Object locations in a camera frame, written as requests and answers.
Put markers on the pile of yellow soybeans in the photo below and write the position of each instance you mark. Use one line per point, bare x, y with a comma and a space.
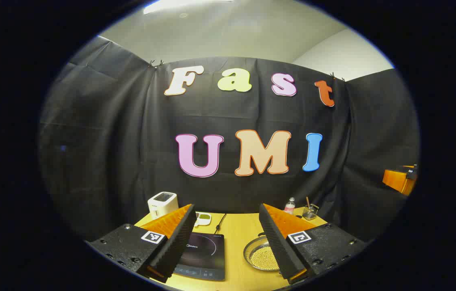
264, 258

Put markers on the white bottle with pink label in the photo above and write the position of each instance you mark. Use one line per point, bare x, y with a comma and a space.
289, 208

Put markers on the small black cloth clip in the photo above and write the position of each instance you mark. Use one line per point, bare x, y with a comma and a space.
336, 76
155, 63

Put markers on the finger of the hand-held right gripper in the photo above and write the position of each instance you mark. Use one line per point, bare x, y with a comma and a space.
397, 180

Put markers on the ceiling light panel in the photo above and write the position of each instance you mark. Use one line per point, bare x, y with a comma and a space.
183, 5

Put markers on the white toaster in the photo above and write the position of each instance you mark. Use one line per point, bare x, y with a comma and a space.
162, 206

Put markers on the white divided bean dish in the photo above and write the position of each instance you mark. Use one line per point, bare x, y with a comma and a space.
204, 220

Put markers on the black induction cooktop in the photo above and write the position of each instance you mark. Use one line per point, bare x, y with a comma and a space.
207, 250

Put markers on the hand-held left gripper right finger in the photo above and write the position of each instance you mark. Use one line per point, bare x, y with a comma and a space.
278, 246

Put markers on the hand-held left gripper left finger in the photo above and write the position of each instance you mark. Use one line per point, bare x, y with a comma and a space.
175, 246

